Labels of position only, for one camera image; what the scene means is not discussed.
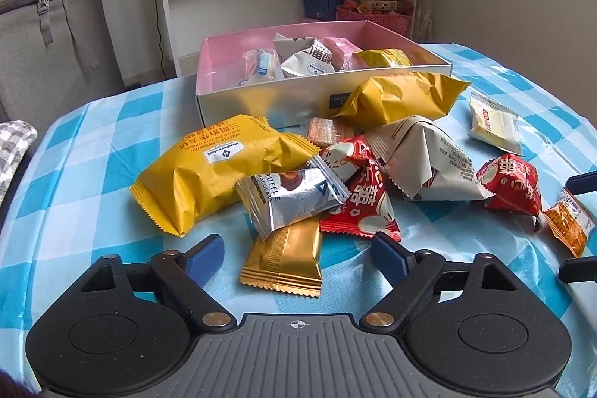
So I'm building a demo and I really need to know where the blue storage bin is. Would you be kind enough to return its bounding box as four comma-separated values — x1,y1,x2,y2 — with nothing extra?
303,0,343,21

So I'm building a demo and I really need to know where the brown wafer biscuit pack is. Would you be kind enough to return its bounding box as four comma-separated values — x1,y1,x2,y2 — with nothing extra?
307,117,354,147

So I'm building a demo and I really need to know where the red snack pack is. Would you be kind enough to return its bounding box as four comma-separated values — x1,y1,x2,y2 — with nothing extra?
476,154,543,217
320,135,400,241

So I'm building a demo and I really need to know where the pink plastic basket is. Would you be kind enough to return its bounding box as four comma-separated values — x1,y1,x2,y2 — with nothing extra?
336,7,412,35

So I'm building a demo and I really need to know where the orange clear snack packet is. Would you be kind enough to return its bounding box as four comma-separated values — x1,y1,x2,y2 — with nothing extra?
543,189,596,258

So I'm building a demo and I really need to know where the small yellow snack pack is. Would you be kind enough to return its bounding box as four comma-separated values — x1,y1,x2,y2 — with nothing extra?
355,48,412,68

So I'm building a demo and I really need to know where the white nut snack pack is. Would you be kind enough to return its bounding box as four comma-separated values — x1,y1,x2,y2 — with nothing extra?
272,33,335,78

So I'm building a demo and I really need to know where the pink silver cardboard box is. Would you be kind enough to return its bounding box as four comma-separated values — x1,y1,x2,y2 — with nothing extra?
195,21,452,128

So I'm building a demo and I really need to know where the clear blue candy packet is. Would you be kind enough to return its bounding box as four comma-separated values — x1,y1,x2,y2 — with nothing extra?
239,48,284,86

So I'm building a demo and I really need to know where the cream white cake pack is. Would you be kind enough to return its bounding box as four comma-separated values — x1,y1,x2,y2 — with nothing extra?
469,91,522,156

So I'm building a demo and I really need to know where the pink wafer bar wrapper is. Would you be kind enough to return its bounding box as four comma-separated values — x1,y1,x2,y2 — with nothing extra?
319,36,368,70

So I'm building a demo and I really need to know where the blue checkered tablecloth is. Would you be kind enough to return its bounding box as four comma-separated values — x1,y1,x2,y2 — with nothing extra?
1,43,596,397

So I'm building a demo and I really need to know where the large yellow sandwich pack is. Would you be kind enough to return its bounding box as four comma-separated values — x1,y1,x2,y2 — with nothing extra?
131,114,319,237
334,72,471,131

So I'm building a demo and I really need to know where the silver truffle chocolate pack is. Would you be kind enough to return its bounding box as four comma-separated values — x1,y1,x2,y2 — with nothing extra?
234,156,351,239

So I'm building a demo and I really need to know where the gold foil bar wrapper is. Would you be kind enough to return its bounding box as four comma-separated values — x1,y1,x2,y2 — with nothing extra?
240,217,323,298

